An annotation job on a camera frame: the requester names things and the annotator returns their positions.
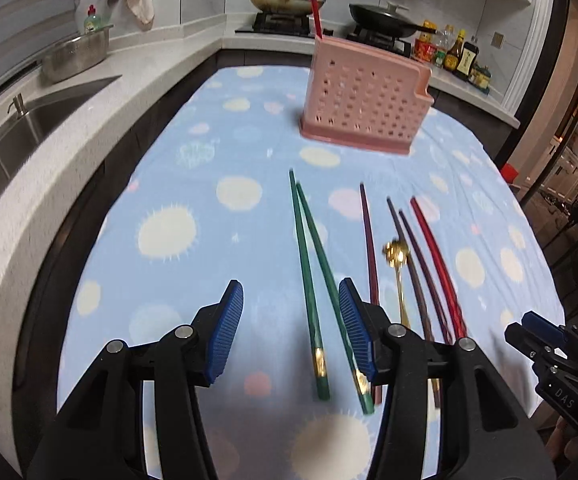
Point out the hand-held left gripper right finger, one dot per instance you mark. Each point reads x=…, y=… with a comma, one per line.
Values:
x=354, y=330

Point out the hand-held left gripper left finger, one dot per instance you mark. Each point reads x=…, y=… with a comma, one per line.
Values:
x=226, y=330

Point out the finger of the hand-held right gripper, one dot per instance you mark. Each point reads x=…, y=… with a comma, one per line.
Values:
x=519, y=340
x=541, y=324

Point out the brown chopstick pair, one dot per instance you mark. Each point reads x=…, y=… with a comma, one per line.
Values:
x=416, y=290

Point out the green chopstick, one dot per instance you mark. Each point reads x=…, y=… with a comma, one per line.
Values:
x=303, y=270
x=319, y=250

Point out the maroon chopstick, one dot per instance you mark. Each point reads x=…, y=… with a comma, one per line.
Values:
x=369, y=245

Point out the gold spoon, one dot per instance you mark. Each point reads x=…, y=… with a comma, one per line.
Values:
x=394, y=252

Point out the purple chopstick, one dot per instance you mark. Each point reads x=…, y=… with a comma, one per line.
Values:
x=421, y=265

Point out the red chopstick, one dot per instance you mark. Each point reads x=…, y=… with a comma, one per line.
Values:
x=314, y=7
x=444, y=265
x=431, y=255

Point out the pink perforated utensil holder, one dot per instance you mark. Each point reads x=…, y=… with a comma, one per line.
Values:
x=364, y=95

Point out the person's right hand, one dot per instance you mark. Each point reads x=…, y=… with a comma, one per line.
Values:
x=556, y=440

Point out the blue dotted tablecloth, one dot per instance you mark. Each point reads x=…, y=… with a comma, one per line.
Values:
x=194, y=185

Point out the red bag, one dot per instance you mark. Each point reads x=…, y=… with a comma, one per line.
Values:
x=510, y=174

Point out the white kitchen counter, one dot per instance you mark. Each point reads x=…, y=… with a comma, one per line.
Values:
x=69, y=170

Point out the small seasoning jars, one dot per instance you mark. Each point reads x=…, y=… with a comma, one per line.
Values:
x=481, y=79

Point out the dark soy sauce bottle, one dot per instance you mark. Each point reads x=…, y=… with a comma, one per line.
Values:
x=468, y=62

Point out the brown sauce bottle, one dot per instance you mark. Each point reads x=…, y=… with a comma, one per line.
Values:
x=454, y=57

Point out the steel sink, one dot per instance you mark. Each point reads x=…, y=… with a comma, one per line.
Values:
x=44, y=110

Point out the red sauce jar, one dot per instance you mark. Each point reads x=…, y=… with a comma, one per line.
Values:
x=424, y=50

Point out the clear plastic bottle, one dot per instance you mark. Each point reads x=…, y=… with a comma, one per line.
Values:
x=444, y=42

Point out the sink soap dispenser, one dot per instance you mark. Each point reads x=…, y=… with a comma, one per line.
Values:
x=18, y=105

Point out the black gas stove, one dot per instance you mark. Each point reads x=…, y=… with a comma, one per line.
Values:
x=274, y=25

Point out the yellow seasoning packet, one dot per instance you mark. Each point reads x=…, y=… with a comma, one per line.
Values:
x=429, y=26

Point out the steel basin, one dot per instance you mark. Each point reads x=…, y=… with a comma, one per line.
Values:
x=76, y=55

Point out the black pan with lid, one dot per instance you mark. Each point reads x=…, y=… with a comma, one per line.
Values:
x=384, y=17

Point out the green dish soap bottle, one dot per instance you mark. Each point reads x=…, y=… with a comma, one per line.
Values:
x=94, y=20

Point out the grey window blinds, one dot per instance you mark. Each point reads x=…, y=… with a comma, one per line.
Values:
x=24, y=5

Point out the wall socket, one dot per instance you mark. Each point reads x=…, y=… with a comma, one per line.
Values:
x=497, y=39

